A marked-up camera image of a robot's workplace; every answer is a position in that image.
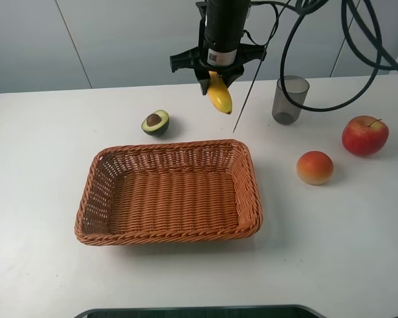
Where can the halved avocado with pit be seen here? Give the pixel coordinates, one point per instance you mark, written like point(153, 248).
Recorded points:
point(156, 124)

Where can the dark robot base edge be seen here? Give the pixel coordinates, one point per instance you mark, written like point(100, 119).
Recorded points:
point(230, 311)

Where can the orange red peach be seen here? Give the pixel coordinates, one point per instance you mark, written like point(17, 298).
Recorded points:
point(315, 168)

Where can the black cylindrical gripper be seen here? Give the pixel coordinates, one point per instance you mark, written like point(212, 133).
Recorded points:
point(219, 43)

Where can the grey translucent plastic cup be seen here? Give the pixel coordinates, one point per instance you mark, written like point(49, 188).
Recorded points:
point(283, 111)

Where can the red apple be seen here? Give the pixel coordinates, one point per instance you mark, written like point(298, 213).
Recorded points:
point(365, 135)

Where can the yellow banana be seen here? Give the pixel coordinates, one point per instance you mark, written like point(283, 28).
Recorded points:
point(218, 94)

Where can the brown wicker basket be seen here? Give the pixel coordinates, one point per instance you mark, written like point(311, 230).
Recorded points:
point(178, 192)

